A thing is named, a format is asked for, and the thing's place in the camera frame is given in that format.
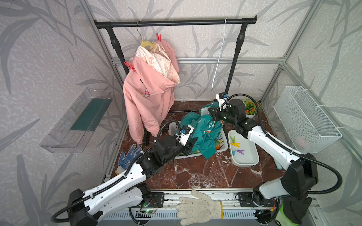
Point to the white wire mesh basket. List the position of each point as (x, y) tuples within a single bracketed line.
[(307, 125)]

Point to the red clothespin upper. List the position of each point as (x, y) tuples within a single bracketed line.
[(159, 37)]

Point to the yellow clothespin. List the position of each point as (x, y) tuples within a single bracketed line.
[(235, 145)]

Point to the red clothespin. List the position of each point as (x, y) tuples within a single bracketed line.
[(159, 37), (130, 66)]

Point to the rainbow striped jacket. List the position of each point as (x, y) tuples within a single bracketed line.
[(218, 144)]

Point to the white knitted work glove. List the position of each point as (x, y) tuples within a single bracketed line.
[(199, 209)]

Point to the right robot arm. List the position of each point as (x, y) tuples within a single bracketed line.
[(301, 169)]

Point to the white hanger of rainbow jacket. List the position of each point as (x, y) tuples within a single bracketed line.
[(220, 54)]

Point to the teal green jacket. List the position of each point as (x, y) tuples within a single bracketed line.
[(206, 130)]

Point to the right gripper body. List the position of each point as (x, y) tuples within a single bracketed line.
[(224, 115)]

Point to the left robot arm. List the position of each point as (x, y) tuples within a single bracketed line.
[(128, 189)]

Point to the potted artificial flower plant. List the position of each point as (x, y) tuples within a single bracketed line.
[(250, 106)]

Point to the clear acrylic wall shelf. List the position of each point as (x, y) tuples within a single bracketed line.
[(74, 130)]

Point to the black clothes rack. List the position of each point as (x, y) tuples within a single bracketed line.
[(244, 22)]

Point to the white plastic tray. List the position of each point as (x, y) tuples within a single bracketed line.
[(250, 157)]

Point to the pink jacket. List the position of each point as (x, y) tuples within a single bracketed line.
[(149, 92)]

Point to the black rubber glove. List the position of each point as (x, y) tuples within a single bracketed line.
[(294, 209)]

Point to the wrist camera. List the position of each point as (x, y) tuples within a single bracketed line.
[(222, 99), (183, 135)]

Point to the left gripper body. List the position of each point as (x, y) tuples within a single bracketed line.
[(185, 149)]

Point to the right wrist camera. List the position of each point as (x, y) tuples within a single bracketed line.
[(222, 99)]

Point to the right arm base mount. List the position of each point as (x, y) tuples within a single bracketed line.
[(254, 200)]

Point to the green clothespin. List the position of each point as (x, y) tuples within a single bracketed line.
[(233, 139)]

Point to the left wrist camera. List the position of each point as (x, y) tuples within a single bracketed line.
[(183, 135)]

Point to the red clothespin lower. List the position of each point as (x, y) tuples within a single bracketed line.
[(130, 66)]

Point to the blue dotted work glove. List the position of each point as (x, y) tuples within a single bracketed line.
[(125, 159)]

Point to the white perforated laundry basket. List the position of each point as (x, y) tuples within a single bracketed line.
[(172, 129)]

